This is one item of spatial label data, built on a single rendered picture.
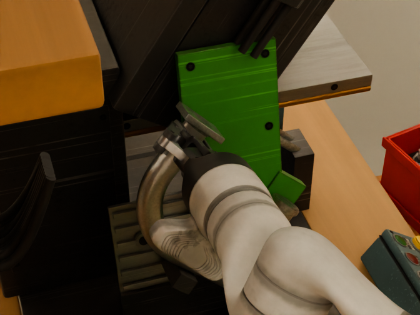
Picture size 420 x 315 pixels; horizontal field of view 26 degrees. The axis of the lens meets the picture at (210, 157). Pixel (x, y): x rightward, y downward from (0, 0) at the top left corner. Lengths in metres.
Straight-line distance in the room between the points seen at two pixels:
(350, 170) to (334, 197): 0.07
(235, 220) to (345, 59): 0.51
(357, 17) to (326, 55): 2.26
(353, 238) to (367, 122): 1.69
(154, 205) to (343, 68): 0.36
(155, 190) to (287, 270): 0.34
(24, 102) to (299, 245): 0.27
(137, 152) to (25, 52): 0.92
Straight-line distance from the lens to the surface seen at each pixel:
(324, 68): 1.23
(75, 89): 0.53
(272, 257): 0.71
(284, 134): 1.29
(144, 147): 1.45
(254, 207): 0.79
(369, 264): 1.26
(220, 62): 1.01
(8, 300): 1.28
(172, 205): 1.08
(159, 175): 1.01
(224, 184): 0.83
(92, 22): 1.12
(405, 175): 1.46
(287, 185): 1.10
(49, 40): 0.54
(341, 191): 1.39
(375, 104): 3.08
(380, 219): 1.35
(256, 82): 1.03
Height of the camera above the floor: 1.83
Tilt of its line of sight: 41 degrees down
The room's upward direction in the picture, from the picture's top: straight up
